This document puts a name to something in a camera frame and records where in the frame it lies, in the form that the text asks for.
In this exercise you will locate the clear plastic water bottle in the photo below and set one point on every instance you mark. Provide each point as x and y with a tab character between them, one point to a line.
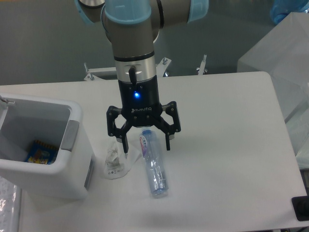
154	166

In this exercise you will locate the blue plastic object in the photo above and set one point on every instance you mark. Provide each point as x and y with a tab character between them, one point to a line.
281	8

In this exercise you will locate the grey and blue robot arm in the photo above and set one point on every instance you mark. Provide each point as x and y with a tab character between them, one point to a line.
132	27

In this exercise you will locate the white trash can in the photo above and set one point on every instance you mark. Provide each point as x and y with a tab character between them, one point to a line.
24	119

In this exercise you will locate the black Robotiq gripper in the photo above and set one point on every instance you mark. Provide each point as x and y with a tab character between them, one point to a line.
141	107

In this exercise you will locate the metal table clamp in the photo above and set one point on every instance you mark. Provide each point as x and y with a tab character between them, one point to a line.
201	70

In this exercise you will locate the blue yellow snack packet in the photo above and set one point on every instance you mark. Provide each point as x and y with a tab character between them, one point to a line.
42	153

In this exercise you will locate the black device at table edge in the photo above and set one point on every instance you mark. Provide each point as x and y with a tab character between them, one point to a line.
301	207

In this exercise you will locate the clear plastic wrapper bag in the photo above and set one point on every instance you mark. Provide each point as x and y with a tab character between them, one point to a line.
118	163

